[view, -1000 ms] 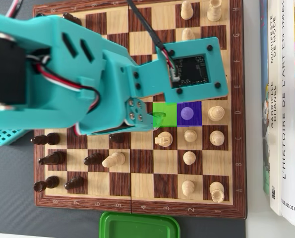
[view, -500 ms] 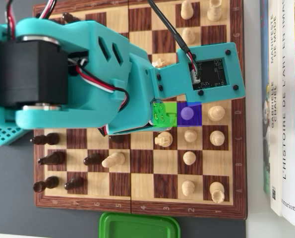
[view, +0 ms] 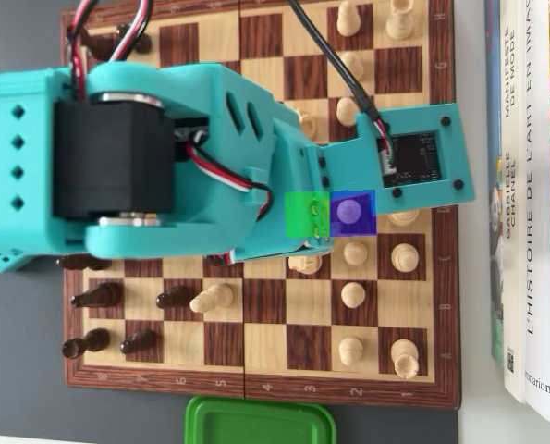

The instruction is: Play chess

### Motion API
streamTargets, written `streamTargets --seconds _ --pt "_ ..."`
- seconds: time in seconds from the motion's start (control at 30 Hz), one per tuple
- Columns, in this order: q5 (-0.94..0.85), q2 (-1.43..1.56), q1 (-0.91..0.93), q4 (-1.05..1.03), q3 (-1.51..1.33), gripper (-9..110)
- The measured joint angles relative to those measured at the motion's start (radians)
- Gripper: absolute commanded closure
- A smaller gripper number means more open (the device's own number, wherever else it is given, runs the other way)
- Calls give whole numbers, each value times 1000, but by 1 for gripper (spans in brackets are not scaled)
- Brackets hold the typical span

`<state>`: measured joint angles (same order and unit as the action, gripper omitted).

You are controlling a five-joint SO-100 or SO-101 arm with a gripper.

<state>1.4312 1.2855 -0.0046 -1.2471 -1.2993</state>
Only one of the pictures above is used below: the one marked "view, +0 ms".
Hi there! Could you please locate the dark chess bishop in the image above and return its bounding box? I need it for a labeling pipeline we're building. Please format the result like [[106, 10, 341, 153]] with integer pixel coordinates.
[[55, 254, 89, 272]]

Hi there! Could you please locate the dark pawn bottom left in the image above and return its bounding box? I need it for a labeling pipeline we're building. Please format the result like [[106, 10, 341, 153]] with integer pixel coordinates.
[[61, 327, 111, 360]]

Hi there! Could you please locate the red white black servo cable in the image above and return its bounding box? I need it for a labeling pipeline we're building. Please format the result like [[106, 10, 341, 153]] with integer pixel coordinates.
[[184, 141, 274, 218], [64, 0, 154, 101]]

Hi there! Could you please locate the white chess pawn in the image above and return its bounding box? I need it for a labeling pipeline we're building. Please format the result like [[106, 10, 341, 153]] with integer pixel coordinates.
[[336, 197, 363, 224], [342, 240, 370, 267], [337, 336, 366, 366], [340, 281, 366, 309], [336, 0, 361, 37], [336, 95, 361, 127]]

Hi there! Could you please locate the white chess bishop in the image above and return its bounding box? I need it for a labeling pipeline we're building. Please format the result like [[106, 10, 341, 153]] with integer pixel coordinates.
[[189, 282, 236, 315], [389, 242, 421, 273]]

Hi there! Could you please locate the white book Manifeste de mode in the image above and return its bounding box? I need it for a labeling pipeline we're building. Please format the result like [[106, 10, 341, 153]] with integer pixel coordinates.
[[499, 0, 530, 404]]

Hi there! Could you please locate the white chess knight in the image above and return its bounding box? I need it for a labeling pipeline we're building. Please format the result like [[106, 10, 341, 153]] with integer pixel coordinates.
[[296, 108, 317, 140], [287, 252, 324, 275]]

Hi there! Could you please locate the black camera cable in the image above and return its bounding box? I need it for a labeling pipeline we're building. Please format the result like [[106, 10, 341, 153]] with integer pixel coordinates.
[[286, 0, 396, 175]]

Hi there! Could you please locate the dark chess knight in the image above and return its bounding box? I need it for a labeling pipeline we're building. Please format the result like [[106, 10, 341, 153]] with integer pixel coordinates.
[[70, 281, 124, 310]]

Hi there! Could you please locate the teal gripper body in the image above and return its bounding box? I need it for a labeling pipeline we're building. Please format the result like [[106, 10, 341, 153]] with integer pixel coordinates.
[[231, 119, 334, 261]]

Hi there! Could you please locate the green plastic container lid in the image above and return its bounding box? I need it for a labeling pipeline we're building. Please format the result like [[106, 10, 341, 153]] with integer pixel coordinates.
[[184, 394, 338, 444]]

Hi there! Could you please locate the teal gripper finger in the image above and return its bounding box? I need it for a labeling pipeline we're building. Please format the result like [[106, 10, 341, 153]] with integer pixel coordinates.
[[304, 234, 336, 254]]

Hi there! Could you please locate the dark chess rook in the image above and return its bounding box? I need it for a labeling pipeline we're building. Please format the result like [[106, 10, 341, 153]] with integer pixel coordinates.
[[78, 28, 118, 61]]

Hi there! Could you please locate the wooden chessboard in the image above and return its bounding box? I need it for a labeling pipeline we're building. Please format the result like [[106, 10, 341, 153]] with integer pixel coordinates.
[[59, 0, 463, 412]]

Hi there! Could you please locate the teal wrist camera module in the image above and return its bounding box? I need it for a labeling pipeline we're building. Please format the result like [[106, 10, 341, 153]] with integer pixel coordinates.
[[307, 101, 477, 217]]

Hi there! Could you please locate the white chess rook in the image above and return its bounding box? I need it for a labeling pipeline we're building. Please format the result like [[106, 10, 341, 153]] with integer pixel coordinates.
[[389, 339, 420, 380], [385, 0, 417, 42]]

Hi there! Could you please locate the blue book with moon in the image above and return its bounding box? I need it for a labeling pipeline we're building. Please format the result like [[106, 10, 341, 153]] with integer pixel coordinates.
[[483, 0, 507, 363]]

